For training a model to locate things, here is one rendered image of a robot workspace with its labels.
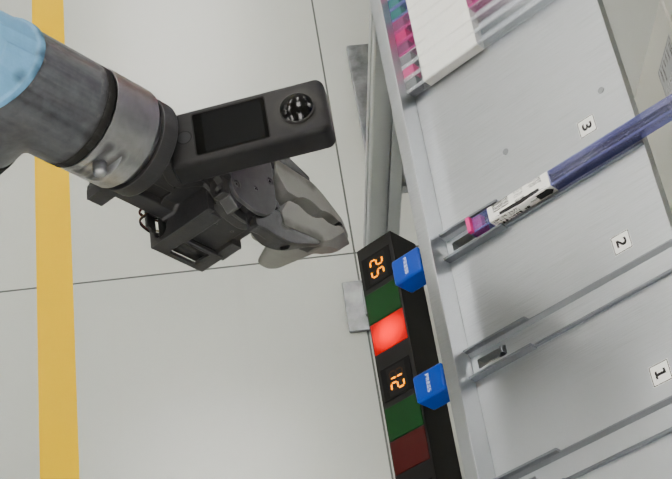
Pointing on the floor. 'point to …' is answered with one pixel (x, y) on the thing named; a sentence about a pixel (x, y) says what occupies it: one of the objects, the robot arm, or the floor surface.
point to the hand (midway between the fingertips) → (342, 230)
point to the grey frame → (380, 153)
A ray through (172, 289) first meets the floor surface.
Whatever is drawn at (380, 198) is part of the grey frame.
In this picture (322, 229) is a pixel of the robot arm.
